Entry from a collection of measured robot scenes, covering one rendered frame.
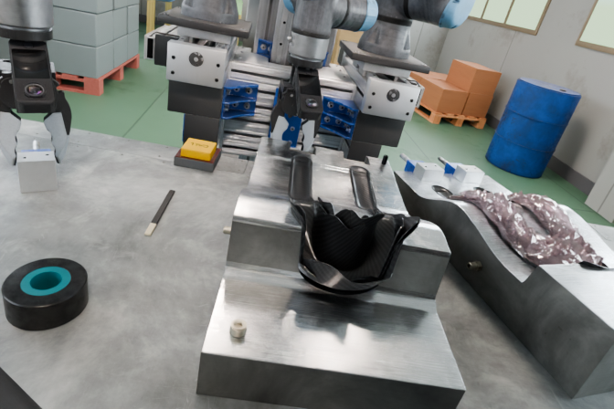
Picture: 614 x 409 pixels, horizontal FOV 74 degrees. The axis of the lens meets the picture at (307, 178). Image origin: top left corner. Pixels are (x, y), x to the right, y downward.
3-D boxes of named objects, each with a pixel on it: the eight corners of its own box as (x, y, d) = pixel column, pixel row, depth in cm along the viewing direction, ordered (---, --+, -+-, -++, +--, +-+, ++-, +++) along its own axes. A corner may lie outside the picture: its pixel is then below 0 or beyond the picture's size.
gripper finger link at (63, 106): (78, 130, 67) (59, 78, 62) (79, 133, 66) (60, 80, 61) (46, 136, 65) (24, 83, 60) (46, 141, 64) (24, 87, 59)
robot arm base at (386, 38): (353, 43, 124) (361, 8, 120) (399, 52, 127) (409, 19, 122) (363, 52, 111) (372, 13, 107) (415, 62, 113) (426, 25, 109)
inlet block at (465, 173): (427, 167, 102) (434, 147, 100) (443, 168, 104) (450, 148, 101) (458, 193, 91) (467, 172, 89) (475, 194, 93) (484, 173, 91)
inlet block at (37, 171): (20, 157, 73) (16, 130, 71) (53, 156, 76) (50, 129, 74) (20, 193, 64) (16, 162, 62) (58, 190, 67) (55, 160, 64)
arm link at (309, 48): (333, 41, 77) (291, 34, 75) (327, 66, 79) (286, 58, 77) (324, 35, 84) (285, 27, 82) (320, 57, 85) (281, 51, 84)
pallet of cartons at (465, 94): (488, 132, 481) (512, 77, 452) (415, 120, 467) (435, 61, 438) (448, 103, 588) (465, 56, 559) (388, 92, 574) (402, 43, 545)
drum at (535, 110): (554, 183, 369) (598, 98, 335) (502, 174, 360) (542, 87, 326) (521, 158, 418) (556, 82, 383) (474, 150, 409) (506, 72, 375)
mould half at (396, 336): (255, 175, 85) (265, 114, 79) (375, 197, 87) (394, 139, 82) (195, 393, 40) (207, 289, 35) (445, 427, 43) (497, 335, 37)
